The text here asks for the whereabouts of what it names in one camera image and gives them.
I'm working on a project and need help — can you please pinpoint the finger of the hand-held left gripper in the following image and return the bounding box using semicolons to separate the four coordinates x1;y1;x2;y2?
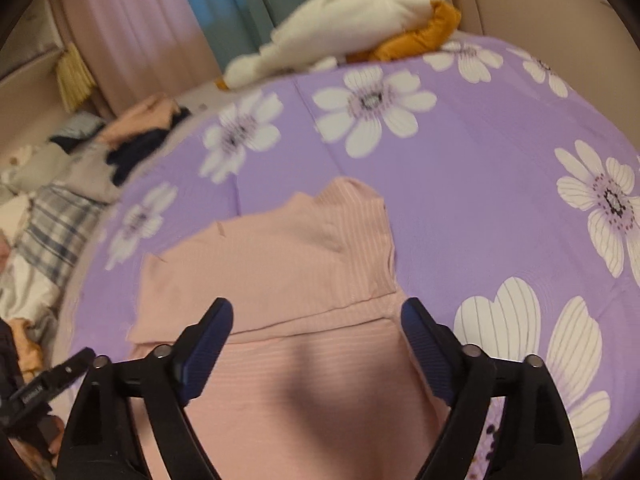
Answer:
42;349;97;397

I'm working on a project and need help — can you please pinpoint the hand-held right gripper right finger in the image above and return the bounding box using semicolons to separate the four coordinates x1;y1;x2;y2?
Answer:
401;297;583;480

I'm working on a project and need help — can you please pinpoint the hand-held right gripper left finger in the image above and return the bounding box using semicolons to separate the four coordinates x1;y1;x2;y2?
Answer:
56;297;235;480

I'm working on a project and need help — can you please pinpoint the pink striped sweater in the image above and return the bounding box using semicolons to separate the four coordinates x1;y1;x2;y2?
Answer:
127;177;452;480

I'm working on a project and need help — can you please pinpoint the white cloth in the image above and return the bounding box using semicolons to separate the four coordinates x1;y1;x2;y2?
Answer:
0;250;62;322

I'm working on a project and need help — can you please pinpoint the plaid blanket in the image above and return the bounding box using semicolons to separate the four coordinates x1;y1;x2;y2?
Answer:
15;185;109;292

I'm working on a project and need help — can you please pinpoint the purple floral blanket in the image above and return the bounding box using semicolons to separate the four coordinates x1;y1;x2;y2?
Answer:
57;35;640;463

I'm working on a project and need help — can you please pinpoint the cream cloth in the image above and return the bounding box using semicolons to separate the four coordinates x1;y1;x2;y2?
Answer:
0;195;37;242

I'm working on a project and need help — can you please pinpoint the grey pillow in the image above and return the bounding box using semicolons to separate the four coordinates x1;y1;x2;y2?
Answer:
50;145;122;206

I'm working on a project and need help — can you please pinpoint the dark navy garment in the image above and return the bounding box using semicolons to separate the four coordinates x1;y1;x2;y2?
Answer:
106;105;193;187

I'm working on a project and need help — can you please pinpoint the folded pink garment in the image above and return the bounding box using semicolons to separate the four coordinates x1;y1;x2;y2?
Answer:
97;94;182;150

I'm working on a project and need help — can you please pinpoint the yellow tassel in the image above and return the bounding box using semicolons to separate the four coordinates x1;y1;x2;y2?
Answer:
55;42;97;114

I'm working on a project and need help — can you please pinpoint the white goose plush toy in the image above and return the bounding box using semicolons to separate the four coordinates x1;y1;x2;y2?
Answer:
216;0;462;92

